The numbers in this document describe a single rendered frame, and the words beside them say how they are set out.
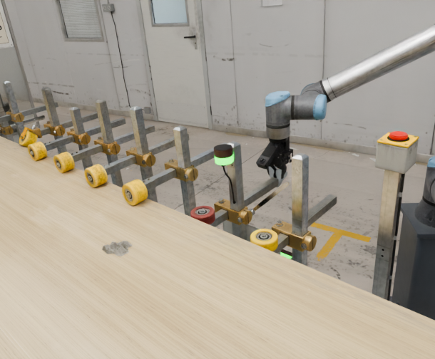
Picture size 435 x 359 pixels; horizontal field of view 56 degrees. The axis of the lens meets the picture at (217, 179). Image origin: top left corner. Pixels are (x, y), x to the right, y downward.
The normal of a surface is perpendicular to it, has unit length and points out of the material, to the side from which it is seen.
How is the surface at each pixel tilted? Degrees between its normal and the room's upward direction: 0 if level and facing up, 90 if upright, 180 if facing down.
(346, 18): 90
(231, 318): 0
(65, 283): 0
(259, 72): 90
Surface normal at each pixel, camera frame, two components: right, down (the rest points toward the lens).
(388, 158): -0.67, 0.37
